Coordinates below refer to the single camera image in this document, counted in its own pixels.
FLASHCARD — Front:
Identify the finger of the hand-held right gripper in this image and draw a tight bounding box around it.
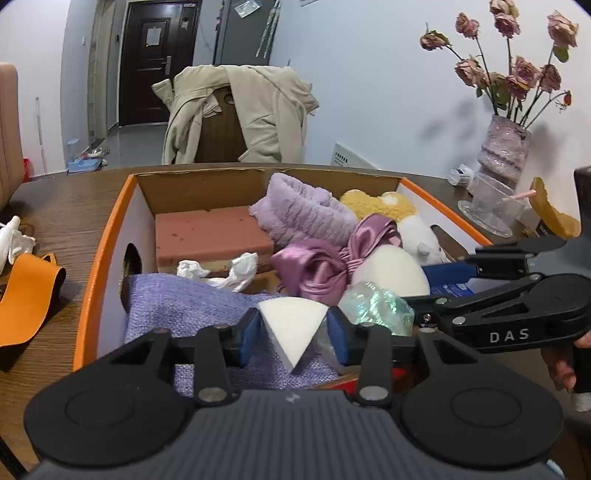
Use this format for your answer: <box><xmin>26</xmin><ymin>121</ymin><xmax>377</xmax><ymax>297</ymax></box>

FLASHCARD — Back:
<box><xmin>405</xmin><ymin>272</ymin><xmax>544</xmax><ymax>332</ymax></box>
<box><xmin>461</xmin><ymin>237</ymin><xmax>567</xmax><ymax>280</ymax></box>

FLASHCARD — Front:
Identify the purple knit cloth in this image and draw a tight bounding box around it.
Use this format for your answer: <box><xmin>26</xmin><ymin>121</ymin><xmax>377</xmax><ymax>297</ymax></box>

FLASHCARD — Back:
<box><xmin>124</xmin><ymin>272</ymin><xmax>343</xmax><ymax>398</ymax></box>

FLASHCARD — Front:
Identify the white round sponge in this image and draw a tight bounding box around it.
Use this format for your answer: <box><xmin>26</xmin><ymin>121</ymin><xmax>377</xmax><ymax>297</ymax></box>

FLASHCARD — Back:
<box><xmin>351</xmin><ymin>244</ymin><xmax>430</xmax><ymax>299</ymax></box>

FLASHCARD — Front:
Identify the white interior door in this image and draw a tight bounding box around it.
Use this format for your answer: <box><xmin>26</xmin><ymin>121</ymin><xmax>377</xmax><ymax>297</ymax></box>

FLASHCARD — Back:
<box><xmin>88</xmin><ymin>0</ymin><xmax>116</xmax><ymax>140</ymax></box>

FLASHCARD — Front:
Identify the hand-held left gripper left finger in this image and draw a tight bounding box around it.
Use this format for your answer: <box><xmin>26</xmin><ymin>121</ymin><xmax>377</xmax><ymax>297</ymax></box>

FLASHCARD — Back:
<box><xmin>99</xmin><ymin>307</ymin><xmax>263</xmax><ymax>408</ymax></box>

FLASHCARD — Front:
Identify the orange cardboard box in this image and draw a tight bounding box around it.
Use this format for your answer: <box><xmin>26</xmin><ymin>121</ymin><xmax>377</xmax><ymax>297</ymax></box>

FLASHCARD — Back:
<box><xmin>73</xmin><ymin>167</ymin><xmax>494</xmax><ymax>389</ymax></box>

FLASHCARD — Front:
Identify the brown sponge block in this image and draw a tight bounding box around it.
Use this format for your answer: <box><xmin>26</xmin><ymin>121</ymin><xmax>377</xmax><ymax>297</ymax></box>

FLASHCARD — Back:
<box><xmin>154</xmin><ymin>205</ymin><xmax>278</xmax><ymax>278</ymax></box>

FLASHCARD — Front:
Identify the iridescent ball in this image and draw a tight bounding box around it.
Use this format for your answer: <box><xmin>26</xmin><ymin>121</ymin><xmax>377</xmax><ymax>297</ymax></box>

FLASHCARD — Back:
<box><xmin>339</xmin><ymin>281</ymin><xmax>415</xmax><ymax>337</ymax></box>

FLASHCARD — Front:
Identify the clear plastic bag on cabinet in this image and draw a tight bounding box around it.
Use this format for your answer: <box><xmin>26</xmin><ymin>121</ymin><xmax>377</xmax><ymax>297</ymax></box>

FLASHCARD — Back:
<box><xmin>233</xmin><ymin>0</ymin><xmax>262</xmax><ymax>20</ymax></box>

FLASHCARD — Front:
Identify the blue tissue packet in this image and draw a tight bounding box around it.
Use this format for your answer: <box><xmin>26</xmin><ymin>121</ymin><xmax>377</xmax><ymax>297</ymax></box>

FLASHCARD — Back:
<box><xmin>421</xmin><ymin>263</ymin><xmax>476</xmax><ymax>297</ymax></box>

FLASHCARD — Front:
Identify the yellow brown foam piece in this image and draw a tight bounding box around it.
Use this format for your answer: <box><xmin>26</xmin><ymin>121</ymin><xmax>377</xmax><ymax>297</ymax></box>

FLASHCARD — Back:
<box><xmin>529</xmin><ymin>176</ymin><xmax>582</xmax><ymax>240</ymax></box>

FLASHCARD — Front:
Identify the yellow and white plush toy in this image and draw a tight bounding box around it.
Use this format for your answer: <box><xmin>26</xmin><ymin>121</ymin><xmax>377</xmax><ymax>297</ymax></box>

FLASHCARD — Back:
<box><xmin>339</xmin><ymin>189</ymin><xmax>451</xmax><ymax>267</ymax></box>

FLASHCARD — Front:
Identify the orange silicone strap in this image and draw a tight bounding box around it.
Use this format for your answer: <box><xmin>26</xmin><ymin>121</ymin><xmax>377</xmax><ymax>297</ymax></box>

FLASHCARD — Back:
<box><xmin>0</xmin><ymin>253</ymin><xmax>68</xmax><ymax>350</ymax></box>

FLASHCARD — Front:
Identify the grey cabinet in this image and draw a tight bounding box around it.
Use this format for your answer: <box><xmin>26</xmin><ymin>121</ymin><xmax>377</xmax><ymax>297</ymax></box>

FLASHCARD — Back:
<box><xmin>215</xmin><ymin>0</ymin><xmax>280</xmax><ymax>68</ymax></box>

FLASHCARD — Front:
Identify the white tissue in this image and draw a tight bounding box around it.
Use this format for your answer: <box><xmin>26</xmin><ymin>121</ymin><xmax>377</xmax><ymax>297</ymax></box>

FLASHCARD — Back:
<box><xmin>176</xmin><ymin>252</ymin><xmax>259</xmax><ymax>293</ymax></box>

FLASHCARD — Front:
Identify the white wedge sponge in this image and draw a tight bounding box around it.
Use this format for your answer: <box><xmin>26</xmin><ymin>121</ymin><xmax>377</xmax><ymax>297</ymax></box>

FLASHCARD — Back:
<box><xmin>257</xmin><ymin>296</ymin><xmax>326</xmax><ymax>374</ymax></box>

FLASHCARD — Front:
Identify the person's right hand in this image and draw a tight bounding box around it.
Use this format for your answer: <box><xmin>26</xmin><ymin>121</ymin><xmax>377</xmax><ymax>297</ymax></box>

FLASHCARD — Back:
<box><xmin>544</xmin><ymin>329</ymin><xmax>591</xmax><ymax>392</ymax></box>

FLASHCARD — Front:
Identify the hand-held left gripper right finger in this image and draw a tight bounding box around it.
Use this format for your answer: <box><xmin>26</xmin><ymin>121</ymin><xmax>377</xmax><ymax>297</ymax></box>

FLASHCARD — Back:
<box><xmin>325</xmin><ymin>305</ymin><xmax>485</xmax><ymax>408</ymax></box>

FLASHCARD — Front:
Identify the clear glass cup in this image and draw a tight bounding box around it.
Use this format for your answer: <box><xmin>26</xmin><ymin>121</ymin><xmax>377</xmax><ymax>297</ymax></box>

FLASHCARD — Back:
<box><xmin>458</xmin><ymin>172</ymin><xmax>531</xmax><ymax>237</ymax></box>

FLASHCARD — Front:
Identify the bunch of dried pink roses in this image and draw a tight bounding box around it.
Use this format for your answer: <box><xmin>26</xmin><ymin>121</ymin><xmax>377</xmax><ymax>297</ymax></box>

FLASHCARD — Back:
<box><xmin>419</xmin><ymin>0</ymin><xmax>581</xmax><ymax>128</ymax></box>

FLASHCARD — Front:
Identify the white crumpled plastic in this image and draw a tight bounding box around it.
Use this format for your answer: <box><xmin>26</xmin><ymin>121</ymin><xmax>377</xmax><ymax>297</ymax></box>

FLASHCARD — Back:
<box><xmin>0</xmin><ymin>215</ymin><xmax>37</xmax><ymax>267</ymax></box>

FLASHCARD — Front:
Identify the small white bottle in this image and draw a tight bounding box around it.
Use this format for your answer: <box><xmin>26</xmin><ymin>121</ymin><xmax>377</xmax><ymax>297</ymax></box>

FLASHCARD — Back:
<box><xmin>449</xmin><ymin>164</ymin><xmax>476</xmax><ymax>186</ymax></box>

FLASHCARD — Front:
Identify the dark entrance door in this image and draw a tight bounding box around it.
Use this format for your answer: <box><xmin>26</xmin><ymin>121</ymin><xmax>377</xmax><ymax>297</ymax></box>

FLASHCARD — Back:
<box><xmin>119</xmin><ymin>0</ymin><xmax>204</xmax><ymax>127</ymax></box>

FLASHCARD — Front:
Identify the purple satin bow scrunchie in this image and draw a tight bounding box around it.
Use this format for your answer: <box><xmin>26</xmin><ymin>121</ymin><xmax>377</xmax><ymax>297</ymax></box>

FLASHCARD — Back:
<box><xmin>270</xmin><ymin>213</ymin><xmax>403</xmax><ymax>308</ymax></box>

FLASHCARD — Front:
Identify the purple glass vase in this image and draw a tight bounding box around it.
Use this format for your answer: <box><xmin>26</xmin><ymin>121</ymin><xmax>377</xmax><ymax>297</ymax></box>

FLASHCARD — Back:
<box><xmin>476</xmin><ymin>114</ymin><xmax>533</xmax><ymax>186</ymax></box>

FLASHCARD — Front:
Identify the purple fluffy headband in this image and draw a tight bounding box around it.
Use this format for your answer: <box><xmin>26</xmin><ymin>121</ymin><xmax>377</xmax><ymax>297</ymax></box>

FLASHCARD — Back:
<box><xmin>249</xmin><ymin>172</ymin><xmax>359</xmax><ymax>248</ymax></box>

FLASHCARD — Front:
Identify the hanging umbrella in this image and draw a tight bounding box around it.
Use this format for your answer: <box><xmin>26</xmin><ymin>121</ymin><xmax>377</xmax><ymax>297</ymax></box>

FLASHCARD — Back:
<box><xmin>256</xmin><ymin>0</ymin><xmax>283</xmax><ymax>59</ymax></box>

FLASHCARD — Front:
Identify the brown wooden chair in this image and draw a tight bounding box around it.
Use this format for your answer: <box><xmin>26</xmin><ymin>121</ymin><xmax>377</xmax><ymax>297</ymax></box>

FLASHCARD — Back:
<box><xmin>196</xmin><ymin>88</ymin><xmax>246</xmax><ymax>164</ymax></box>

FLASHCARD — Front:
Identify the beige jacket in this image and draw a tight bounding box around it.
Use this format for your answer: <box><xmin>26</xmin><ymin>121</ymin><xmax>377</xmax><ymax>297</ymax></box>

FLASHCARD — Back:
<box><xmin>152</xmin><ymin>65</ymin><xmax>321</xmax><ymax>166</ymax></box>

